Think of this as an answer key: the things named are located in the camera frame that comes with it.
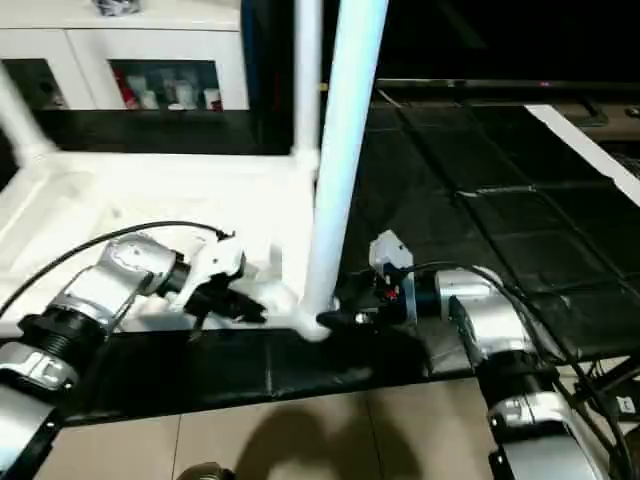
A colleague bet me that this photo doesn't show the black left camera cable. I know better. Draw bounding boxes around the black left camera cable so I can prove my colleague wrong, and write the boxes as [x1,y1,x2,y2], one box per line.
[0,221,236,321]

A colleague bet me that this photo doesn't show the black stand leg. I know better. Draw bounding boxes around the black stand leg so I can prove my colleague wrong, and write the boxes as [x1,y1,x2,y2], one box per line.
[574,354,640,401]

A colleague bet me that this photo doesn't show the black mat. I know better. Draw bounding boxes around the black mat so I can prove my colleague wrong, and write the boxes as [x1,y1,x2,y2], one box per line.
[0,102,640,426]

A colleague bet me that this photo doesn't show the speckled ornament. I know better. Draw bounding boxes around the speckled ornament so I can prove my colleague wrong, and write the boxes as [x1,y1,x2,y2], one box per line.
[92,0,144,17]

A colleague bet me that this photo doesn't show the dark rounded foot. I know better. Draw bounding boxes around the dark rounded foot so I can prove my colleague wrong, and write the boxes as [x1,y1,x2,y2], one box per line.
[179,462,236,480]

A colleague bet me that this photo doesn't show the black box gold label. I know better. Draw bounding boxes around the black box gold label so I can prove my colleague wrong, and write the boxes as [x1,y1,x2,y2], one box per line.
[244,0,386,156]

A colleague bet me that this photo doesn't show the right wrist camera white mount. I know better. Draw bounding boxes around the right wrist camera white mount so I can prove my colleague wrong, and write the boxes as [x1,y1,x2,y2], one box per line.
[369,229,419,326]

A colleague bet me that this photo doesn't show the grey floor box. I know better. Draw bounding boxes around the grey floor box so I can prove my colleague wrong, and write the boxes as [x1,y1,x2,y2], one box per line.
[612,392,640,419]

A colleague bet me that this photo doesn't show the white cabinet glass doors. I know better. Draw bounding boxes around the white cabinet glass doors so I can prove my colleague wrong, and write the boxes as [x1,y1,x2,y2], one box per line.
[0,9,251,112]

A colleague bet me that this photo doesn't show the white flat board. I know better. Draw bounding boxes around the white flat board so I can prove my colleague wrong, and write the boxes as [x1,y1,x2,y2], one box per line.
[522,103,640,206]

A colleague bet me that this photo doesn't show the silver metal rail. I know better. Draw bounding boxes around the silver metal rail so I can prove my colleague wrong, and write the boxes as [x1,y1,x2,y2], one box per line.
[374,77,640,90]

